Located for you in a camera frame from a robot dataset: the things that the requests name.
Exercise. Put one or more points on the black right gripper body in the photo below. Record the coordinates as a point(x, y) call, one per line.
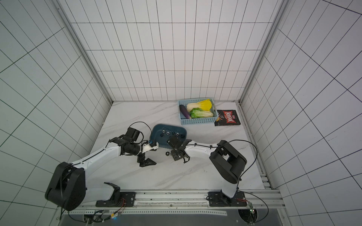
point(176, 148)

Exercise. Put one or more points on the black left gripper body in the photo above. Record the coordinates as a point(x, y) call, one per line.
point(135, 150)

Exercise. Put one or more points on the dark teal storage box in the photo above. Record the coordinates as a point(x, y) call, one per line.
point(162, 141)

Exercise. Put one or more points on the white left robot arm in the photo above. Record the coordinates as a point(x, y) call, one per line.
point(68, 186)

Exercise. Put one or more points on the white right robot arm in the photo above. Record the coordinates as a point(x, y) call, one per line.
point(228, 161)

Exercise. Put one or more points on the light blue perforated basket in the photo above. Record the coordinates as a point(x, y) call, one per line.
point(197, 120)

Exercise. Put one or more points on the purple eggplant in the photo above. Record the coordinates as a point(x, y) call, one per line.
point(184, 112)

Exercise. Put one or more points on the green lettuce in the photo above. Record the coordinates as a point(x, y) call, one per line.
point(199, 113)

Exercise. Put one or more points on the yellow napa cabbage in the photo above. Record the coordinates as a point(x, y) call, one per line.
point(204, 105)

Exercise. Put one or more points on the black Kray chips bag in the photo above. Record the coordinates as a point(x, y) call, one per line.
point(227, 118)

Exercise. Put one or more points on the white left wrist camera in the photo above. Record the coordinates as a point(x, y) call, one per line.
point(151, 146)

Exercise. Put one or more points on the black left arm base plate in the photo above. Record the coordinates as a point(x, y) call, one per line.
point(119, 199)

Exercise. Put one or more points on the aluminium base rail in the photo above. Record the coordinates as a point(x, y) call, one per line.
point(180, 207)

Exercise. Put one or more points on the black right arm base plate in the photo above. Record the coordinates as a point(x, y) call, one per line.
point(218, 199)

